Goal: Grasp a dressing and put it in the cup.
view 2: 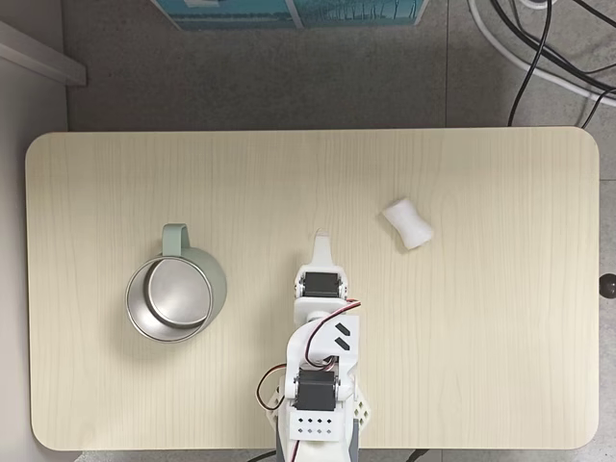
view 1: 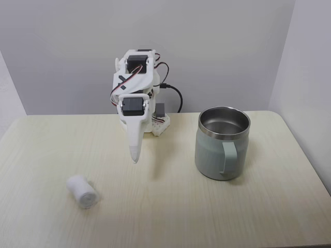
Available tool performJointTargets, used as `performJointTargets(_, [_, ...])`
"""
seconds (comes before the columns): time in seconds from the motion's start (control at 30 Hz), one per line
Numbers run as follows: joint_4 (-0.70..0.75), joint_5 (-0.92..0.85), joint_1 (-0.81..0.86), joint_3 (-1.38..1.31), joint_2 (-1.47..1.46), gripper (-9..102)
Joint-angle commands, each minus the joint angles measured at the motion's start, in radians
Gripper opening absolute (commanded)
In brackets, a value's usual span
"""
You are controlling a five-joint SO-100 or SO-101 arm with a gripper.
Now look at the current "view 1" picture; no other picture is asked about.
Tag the sage green steel mug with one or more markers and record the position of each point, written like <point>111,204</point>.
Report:
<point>222,152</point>

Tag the grey clamp block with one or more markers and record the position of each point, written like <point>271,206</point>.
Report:
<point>161,109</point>

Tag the white dressing roll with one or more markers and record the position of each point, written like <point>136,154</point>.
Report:
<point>82,191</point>

